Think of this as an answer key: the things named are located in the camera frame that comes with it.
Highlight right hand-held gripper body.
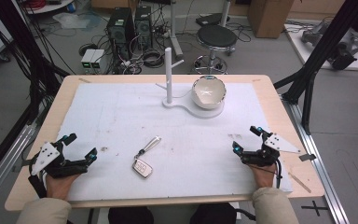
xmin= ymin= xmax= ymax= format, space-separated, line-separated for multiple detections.
xmin=240 ymin=132 xmax=318 ymax=168

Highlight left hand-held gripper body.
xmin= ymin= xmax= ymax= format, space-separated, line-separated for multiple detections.
xmin=21 ymin=141 xmax=90 ymax=179

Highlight silver car key with keychain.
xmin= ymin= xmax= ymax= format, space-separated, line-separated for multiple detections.
xmin=131 ymin=135 xmax=163 ymax=180

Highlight person's right hand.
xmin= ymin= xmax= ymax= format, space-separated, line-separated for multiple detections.
xmin=249 ymin=161 xmax=278 ymax=189

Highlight person's left hand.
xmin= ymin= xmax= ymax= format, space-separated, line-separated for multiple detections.
xmin=44 ymin=173 xmax=82 ymax=201

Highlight tan tape strip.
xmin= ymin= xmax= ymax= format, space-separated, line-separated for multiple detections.
xmin=288 ymin=172 xmax=312 ymax=194

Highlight white bowl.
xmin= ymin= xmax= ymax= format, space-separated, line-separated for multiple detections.
xmin=190 ymin=75 xmax=227 ymax=111

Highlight white foam sheet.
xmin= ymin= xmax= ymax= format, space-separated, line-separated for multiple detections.
xmin=56 ymin=81 xmax=294 ymax=203

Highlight person's right leg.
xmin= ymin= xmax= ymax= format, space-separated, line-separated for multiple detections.
xmin=189 ymin=203 xmax=239 ymax=224

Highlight person's leg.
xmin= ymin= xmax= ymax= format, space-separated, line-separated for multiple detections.
xmin=189 ymin=203 xmax=239 ymax=224
xmin=107 ymin=206 xmax=155 ymax=224

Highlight person's left leg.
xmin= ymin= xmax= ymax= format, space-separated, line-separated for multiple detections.
xmin=107 ymin=206 xmax=155 ymax=224

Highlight white power supply box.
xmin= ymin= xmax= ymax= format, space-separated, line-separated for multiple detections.
xmin=89 ymin=49 xmax=107 ymax=71
xmin=80 ymin=49 xmax=97 ymax=70

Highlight white key stand with pegs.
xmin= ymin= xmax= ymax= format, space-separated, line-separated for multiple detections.
xmin=155 ymin=47 xmax=226 ymax=120

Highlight black round stool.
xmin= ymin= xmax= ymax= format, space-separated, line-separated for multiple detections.
xmin=193 ymin=23 xmax=239 ymax=76

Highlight cardboard box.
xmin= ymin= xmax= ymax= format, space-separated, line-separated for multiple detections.
xmin=247 ymin=0 xmax=295 ymax=39

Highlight clear plastic sheet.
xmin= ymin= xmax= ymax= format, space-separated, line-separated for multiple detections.
xmin=52 ymin=11 xmax=103 ymax=33

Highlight large black computer tower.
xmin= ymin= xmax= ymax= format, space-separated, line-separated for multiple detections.
xmin=106 ymin=7 xmax=136 ymax=61

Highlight black flat case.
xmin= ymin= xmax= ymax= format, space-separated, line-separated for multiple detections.
xmin=195 ymin=12 xmax=231 ymax=28

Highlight white desk leg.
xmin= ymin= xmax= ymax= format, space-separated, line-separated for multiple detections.
xmin=169 ymin=0 xmax=185 ymax=61
xmin=219 ymin=0 xmax=232 ymax=28

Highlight grey robot parts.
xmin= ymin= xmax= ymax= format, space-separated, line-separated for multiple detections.
xmin=300 ymin=21 xmax=358 ymax=71

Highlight round white table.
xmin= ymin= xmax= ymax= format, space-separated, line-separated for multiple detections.
xmin=21 ymin=0 xmax=76 ymax=16

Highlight slim black computer tower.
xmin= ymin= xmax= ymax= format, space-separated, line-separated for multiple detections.
xmin=133 ymin=5 xmax=154 ymax=49

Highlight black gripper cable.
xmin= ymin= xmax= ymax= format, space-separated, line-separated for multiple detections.
xmin=273 ymin=158 xmax=284 ymax=190

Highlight aluminium rail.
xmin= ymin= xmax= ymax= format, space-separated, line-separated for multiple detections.
xmin=0 ymin=123 xmax=39 ymax=213
xmin=281 ymin=92 xmax=351 ymax=224

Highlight black frame strut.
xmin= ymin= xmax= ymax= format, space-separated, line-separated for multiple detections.
xmin=273 ymin=0 xmax=358 ymax=135

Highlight coiled black cable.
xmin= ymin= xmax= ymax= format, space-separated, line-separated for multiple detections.
xmin=142 ymin=49 xmax=166 ymax=69

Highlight black frame with cables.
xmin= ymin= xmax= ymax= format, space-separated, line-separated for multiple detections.
xmin=0 ymin=0 xmax=71 ymax=188

